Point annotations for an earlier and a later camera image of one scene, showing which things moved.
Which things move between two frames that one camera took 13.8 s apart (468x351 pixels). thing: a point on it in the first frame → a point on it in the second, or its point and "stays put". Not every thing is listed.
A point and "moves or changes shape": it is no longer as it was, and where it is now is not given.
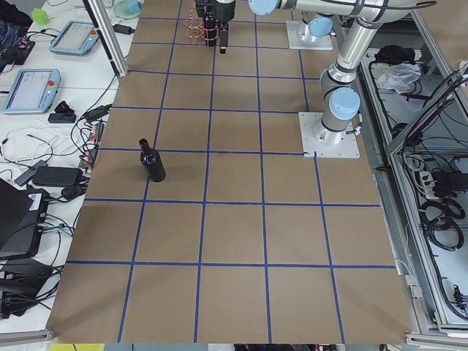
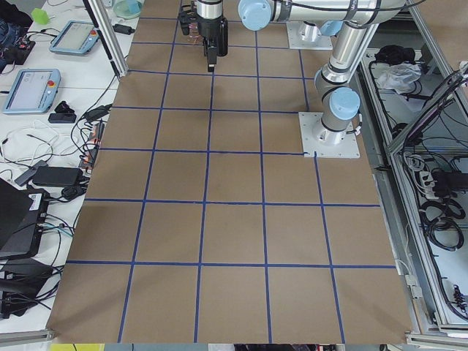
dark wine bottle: [152, 161] moves or changes shape
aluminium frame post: [103, 24] stays put
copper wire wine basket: [194, 25] stays put
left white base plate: [347, 148] stays put
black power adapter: [123, 29] stays put
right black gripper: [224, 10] → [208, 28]
